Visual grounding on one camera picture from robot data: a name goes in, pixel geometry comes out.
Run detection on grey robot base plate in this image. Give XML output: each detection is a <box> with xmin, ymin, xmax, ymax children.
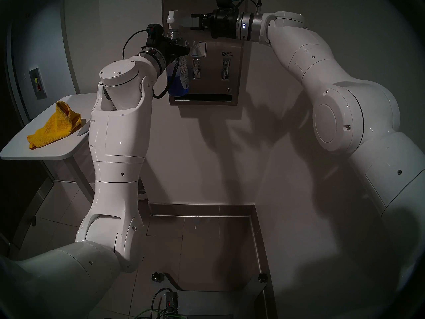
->
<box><xmin>164</xmin><ymin>273</ymin><xmax>267</xmax><ymax>319</ymax></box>

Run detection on green base cables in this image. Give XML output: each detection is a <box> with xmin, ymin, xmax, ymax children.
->
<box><xmin>134</xmin><ymin>308</ymin><xmax>177</xmax><ymax>319</ymax></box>

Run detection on stainless steel wall dispenser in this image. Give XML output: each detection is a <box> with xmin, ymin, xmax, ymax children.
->
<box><xmin>162</xmin><ymin>0</ymin><xmax>249</xmax><ymax>106</ymax></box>

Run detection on black left camera cable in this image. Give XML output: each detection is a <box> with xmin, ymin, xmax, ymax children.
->
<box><xmin>122</xmin><ymin>30</ymin><xmax>150</xmax><ymax>60</ymax></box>

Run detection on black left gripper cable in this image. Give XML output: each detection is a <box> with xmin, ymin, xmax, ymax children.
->
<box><xmin>152</xmin><ymin>57</ymin><xmax>175</xmax><ymax>99</ymax></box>

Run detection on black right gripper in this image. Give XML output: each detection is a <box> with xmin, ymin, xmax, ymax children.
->
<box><xmin>181</xmin><ymin>8</ymin><xmax>240</xmax><ymax>40</ymax></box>

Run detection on clear spray bottle blue cleaner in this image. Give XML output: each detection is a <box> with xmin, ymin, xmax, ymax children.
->
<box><xmin>166</xmin><ymin>10</ymin><xmax>192</xmax><ymax>97</ymax></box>

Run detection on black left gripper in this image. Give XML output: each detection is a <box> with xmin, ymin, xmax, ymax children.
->
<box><xmin>146</xmin><ymin>36</ymin><xmax>191</xmax><ymax>62</ymax></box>

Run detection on black red-switch power box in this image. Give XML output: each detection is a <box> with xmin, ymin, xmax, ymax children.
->
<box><xmin>165</xmin><ymin>291</ymin><xmax>179</xmax><ymax>311</ymax></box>

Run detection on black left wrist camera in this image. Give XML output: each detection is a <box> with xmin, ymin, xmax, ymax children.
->
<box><xmin>147</xmin><ymin>24</ymin><xmax>164</xmax><ymax>40</ymax></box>

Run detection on yellow microfibre cloth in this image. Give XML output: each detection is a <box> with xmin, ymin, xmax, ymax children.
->
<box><xmin>27</xmin><ymin>101</ymin><xmax>82</xmax><ymax>150</ymax></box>

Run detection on grey wall switch box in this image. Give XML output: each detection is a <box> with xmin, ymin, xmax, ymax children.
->
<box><xmin>29</xmin><ymin>68</ymin><xmax>47</xmax><ymax>100</ymax></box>

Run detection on white folding table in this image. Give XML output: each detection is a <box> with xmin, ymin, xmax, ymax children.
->
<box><xmin>0</xmin><ymin>93</ymin><xmax>148</xmax><ymax>202</ymax></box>

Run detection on black base cable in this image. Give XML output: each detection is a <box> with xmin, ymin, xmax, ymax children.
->
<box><xmin>151</xmin><ymin>288</ymin><xmax>173</xmax><ymax>311</ymax></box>

